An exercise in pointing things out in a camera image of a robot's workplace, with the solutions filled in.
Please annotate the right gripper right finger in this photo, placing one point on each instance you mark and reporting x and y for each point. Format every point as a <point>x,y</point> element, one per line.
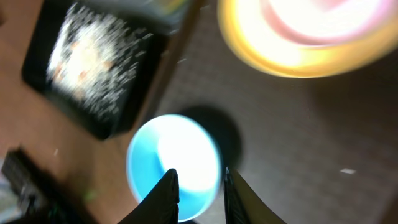
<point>242,205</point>

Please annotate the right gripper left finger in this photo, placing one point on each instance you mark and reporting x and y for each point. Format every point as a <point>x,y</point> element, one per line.
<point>160,206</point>

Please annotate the light blue bowl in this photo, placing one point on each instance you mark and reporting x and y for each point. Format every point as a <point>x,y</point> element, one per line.
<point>174,141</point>

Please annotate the pink bowl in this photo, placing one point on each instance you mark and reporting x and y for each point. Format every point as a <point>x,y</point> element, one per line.
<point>326,22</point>

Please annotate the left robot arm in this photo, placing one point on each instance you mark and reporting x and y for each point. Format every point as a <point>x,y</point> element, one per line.
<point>41,198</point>

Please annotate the black waste tray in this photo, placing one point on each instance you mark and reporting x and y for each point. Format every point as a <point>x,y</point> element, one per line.
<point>34,72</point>

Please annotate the brown serving tray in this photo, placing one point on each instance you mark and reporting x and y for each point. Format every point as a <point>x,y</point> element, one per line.
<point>320,150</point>

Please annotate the spilled rice pile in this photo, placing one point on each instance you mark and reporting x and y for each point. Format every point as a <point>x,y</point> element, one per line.
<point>96,59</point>

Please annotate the yellow plate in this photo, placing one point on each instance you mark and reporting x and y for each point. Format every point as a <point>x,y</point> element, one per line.
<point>257,44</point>

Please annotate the clear plastic bin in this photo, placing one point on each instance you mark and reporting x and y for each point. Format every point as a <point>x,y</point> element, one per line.
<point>162,16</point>

